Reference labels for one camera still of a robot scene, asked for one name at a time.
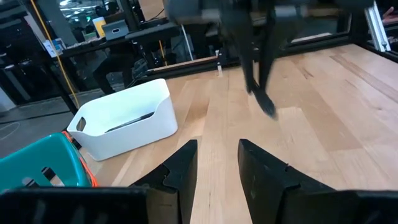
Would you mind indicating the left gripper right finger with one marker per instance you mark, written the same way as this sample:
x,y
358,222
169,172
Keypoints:
x,y
280,199

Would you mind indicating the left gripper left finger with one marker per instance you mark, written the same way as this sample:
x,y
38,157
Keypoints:
x,y
174,193

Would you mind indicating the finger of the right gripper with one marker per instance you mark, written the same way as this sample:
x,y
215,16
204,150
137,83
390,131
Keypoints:
x,y
267,53
247,53

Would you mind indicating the white plastic bin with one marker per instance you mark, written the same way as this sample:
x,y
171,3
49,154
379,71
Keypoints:
x,y
140,137

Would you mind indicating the teal basket with orange rim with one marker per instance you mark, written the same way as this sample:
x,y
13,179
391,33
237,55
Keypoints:
x,y
37,158

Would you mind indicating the black standing desk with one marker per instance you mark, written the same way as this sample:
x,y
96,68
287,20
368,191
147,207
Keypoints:
x,y
140,34

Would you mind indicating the silver aluminium extrusion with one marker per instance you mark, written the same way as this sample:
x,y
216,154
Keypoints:
x,y
377,28

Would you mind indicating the person's hand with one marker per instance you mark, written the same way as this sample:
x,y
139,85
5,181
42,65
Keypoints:
x,y
391,15

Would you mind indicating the grey box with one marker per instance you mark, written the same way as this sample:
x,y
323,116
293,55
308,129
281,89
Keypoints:
x,y
115,31

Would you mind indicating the person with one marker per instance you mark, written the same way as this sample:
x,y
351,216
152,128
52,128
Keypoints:
x,y
115,65

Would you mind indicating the white blue carton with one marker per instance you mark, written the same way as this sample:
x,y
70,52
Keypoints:
x,y
51,48

